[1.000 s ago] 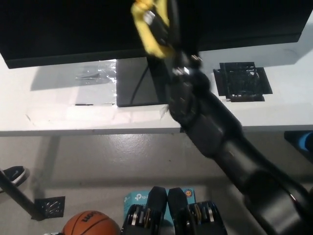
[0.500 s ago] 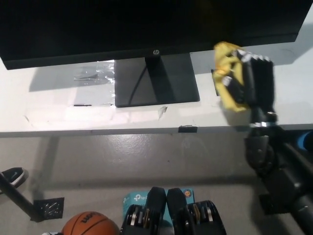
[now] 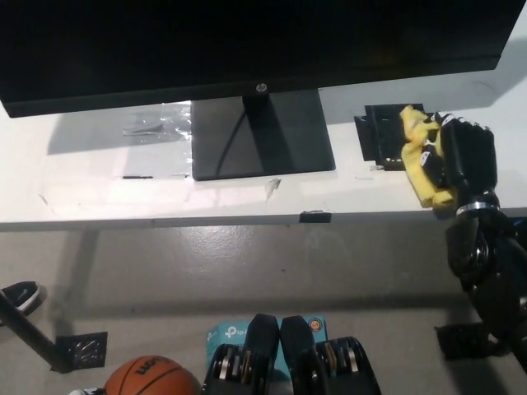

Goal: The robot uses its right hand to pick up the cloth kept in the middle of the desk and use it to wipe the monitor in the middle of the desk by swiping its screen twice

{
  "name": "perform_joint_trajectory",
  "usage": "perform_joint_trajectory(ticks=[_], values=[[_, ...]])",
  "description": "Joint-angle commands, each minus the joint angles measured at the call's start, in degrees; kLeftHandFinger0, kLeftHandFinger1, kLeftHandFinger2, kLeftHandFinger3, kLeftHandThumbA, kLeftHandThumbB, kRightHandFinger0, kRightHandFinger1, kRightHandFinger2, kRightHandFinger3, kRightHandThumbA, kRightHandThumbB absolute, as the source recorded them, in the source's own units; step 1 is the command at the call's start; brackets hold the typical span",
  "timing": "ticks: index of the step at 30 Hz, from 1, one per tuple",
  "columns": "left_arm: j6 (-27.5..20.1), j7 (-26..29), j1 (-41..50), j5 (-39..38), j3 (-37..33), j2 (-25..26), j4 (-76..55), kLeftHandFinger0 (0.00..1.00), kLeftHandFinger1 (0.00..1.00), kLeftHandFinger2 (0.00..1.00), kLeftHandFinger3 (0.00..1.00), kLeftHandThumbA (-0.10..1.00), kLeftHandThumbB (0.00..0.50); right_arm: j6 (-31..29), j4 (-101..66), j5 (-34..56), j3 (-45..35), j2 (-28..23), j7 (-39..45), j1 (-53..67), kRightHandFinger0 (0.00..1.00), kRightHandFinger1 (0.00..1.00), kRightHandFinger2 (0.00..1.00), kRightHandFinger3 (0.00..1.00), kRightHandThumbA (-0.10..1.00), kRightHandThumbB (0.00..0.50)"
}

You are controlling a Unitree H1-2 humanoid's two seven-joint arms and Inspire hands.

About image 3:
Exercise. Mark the orange basketball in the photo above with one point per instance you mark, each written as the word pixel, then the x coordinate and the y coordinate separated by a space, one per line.
pixel 152 378

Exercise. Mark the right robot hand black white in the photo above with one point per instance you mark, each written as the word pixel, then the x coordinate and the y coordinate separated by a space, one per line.
pixel 469 160

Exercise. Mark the clear plastic film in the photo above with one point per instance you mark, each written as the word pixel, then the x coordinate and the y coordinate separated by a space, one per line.
pixel 175 119

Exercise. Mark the black HP monitor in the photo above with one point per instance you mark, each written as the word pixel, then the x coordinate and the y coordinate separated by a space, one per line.
pixel 123 49

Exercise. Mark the thin black tape strip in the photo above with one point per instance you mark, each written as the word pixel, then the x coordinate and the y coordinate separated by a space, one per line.
pixel 138 177

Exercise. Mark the black sneaker white sole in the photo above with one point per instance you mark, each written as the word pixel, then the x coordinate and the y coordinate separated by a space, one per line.
pixel 22 293

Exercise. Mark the black metal pole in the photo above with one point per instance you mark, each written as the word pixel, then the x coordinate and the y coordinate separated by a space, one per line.
pixel 29 329

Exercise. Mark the black mesh tray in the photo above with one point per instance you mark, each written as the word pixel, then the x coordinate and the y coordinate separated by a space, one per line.
pixel 379 131

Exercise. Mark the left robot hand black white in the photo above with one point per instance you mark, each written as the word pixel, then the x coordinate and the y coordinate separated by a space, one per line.
pixel 86 391

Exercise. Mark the teal tp-link box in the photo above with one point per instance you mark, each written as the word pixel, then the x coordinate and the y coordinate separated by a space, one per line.
pixel 228 334

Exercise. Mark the black object with blue part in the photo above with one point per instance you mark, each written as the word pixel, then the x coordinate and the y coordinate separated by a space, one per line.
pixel 519 224

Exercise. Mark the yellow microfiber cloth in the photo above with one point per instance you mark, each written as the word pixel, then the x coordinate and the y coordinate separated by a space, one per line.
pixel 411 160

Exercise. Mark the short black tape piece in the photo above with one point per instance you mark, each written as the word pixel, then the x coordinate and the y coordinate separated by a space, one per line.
pixel 316 217

